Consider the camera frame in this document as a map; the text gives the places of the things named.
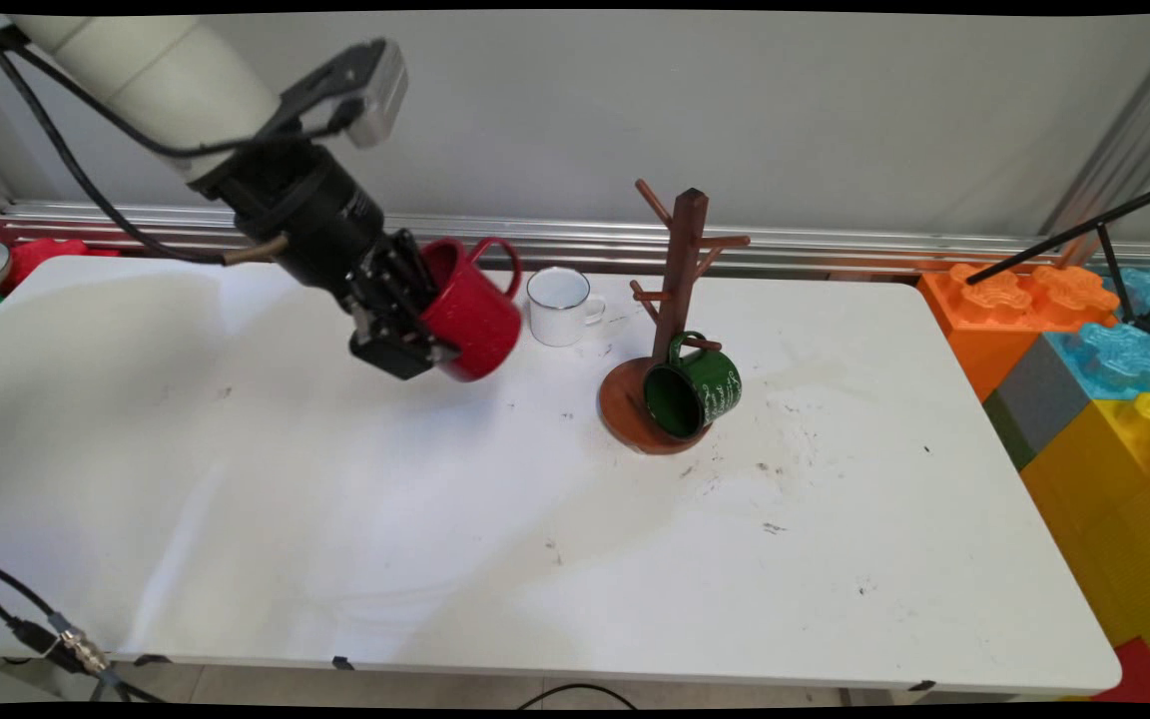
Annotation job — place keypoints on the aluminium frame post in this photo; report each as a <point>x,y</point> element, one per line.
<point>1124,140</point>

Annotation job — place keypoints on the yellow giant building block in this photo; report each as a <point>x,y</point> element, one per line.
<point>1104,519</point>

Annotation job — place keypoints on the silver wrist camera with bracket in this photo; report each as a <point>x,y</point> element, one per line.
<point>375,90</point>

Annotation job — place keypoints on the red enamel mug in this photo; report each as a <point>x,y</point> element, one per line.
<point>480,320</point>

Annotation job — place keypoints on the red giant building block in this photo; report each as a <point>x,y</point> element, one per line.
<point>1139,674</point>

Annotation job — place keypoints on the dark green giant building block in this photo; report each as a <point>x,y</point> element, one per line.
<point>1006,429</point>

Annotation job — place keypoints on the green enamel mug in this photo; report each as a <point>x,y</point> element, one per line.
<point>715,384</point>

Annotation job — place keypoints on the brown wooden mug tree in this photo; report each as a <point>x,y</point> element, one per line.
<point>683,270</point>

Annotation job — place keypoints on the grey giant building block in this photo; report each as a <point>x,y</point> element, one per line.
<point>1044,394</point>

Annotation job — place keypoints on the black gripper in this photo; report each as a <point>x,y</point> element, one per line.
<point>320,215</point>

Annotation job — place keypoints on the aluminium frame rail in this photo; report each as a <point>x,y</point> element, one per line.
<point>835,245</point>

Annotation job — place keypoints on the light blue giant building block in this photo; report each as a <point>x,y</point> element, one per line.
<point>1149,290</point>
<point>1104,364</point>

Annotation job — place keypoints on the orange giant building block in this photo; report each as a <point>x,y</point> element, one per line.
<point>984,330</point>

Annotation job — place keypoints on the black tripod stand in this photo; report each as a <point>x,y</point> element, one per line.
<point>1064,238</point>

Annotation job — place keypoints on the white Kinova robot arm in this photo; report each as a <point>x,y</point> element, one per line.
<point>166,75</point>

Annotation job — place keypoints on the white enamel mug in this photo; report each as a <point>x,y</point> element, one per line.
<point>560,320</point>

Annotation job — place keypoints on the red plastic object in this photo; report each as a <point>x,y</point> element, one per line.
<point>41,255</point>

